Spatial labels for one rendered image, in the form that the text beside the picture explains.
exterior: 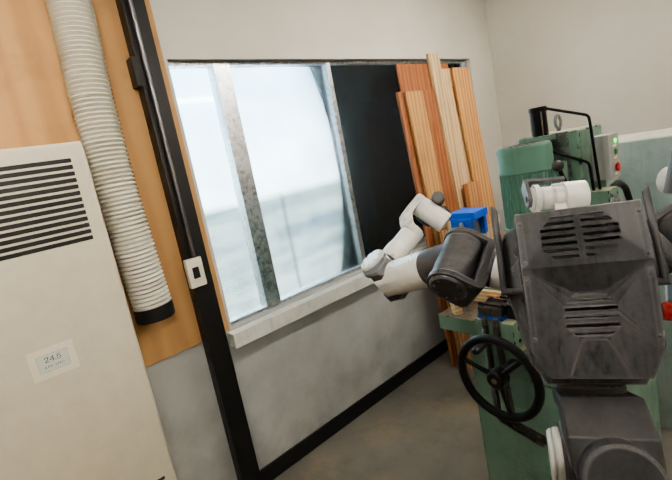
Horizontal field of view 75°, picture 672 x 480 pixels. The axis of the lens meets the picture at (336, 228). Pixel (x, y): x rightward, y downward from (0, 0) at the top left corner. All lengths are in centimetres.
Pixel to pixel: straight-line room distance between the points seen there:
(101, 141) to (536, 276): 154
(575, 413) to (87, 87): 177
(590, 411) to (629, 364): 10
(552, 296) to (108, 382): 146
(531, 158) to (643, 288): 79
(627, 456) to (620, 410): 10
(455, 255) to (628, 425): 41
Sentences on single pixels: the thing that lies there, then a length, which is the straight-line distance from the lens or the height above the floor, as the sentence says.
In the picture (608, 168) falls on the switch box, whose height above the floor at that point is 136.
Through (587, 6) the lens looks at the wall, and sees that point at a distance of 398.
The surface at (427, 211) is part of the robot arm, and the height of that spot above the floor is 137.
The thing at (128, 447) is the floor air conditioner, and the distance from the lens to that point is 190.
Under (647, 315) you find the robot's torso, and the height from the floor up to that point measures 125.
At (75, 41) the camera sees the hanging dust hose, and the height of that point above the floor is 216.
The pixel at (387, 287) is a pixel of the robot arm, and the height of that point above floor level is 123.
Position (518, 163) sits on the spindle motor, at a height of 145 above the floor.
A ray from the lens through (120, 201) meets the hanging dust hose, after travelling 186.
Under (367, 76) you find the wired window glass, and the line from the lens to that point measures 306.
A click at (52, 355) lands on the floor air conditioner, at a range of 174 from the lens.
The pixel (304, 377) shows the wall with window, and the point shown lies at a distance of 260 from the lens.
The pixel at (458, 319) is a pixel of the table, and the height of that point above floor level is 89.
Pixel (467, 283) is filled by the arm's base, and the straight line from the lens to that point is 95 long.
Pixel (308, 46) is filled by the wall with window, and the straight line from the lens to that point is 269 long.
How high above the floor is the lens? 159
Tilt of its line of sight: 9 degrees down
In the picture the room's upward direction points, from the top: 11 degrees counter-clockwise
